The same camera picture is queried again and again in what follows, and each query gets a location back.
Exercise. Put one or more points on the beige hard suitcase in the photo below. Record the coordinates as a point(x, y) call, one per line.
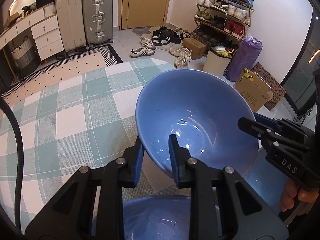
point(71, 24)

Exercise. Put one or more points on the wooden shoe rack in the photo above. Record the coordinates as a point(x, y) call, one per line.
point(222, 23)

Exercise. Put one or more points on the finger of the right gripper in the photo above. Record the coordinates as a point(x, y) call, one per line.
point(265, 134)
point(271, 123)

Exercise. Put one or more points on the purple bag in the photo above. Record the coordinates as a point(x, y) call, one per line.
point(246, 55)

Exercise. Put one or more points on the white drawer dresser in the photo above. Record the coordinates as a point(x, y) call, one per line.
point(44, 28)

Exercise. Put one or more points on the wooden door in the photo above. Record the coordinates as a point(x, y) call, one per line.
point(142, 13)

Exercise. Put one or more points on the small cardboard box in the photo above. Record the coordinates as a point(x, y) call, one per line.
point(196, 47)

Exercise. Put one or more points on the silver aluminium suitcase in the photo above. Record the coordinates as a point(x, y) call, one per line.
point(98, 21)

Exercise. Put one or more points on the plaid green tablecloth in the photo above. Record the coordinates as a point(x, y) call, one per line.
point(90, 120)

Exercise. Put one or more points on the black sandals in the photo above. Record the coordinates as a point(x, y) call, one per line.
point(164, 36)

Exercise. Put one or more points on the woven laundry basket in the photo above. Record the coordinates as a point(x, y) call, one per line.
point(25, 57)

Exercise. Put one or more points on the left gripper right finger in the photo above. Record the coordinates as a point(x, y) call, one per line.
point(223, 205)

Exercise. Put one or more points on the white trash bin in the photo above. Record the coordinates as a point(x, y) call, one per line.
point(217, 60)

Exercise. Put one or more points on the large cardboard box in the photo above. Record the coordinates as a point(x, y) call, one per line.
point(253, 89)

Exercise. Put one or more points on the white sneaker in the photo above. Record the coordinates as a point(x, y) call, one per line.
point(142, 51)

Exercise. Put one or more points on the person's right hand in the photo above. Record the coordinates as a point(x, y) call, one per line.
point(292, 191)

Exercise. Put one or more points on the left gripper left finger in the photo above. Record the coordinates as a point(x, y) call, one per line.
point(90, 204)

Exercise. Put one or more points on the blue bowl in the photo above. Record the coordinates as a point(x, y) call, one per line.
point(202, 111)
point(157, 217)

